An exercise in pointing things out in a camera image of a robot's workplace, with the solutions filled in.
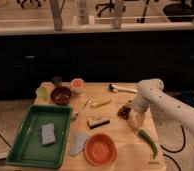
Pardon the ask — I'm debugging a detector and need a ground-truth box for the white cup orange inside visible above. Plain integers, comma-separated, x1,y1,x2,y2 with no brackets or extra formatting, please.
70,78,85,94

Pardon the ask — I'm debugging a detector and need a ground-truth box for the dark maroon bowl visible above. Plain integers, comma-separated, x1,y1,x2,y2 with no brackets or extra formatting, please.
50,86,72,105

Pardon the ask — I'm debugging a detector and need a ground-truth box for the grey-blue sponge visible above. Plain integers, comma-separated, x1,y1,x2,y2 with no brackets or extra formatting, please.
41,123,56,145

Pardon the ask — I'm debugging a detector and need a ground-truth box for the orange-red bowl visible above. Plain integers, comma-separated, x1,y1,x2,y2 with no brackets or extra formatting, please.
84,133,117,167

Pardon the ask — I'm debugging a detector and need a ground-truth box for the wooden post right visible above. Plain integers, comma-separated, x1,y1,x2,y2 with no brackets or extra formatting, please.
112,0,123,29

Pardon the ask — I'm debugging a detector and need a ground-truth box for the light green cup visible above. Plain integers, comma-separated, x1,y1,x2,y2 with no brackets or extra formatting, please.
36,86,49,101

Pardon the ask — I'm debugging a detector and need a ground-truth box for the wooden post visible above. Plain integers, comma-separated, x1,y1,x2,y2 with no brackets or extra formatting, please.
49,0,62,31
112,0,123,29

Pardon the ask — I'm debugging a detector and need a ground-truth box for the black power cable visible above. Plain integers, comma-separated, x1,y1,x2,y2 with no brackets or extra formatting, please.
159,125,187,171

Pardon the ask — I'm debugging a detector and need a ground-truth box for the dark red grape bunch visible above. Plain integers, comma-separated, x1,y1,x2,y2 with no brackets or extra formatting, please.
117,101,132,120

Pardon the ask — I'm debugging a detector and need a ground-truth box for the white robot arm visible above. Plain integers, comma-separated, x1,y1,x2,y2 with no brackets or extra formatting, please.
132,79,194,171

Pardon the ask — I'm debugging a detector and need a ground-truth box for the green plastic tray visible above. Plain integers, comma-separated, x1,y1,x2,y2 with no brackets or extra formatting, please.
6,105,72,169

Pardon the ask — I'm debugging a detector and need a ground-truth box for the grey folded cloth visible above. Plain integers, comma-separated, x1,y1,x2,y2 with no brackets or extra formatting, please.
69,132,89,156

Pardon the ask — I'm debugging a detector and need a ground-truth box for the wooden post left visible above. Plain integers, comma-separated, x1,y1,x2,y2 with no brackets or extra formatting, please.
49,0,62,31

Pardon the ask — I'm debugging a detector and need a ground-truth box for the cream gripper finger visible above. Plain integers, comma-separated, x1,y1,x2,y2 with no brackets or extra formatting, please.
136,113,146,128
127,115,138,131

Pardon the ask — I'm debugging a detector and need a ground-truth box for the white remote-like box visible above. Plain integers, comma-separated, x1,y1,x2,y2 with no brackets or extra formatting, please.
76,0,89,25

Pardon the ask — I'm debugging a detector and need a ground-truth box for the dark small cup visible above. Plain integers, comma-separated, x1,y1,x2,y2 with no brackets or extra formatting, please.
51,77,62,87

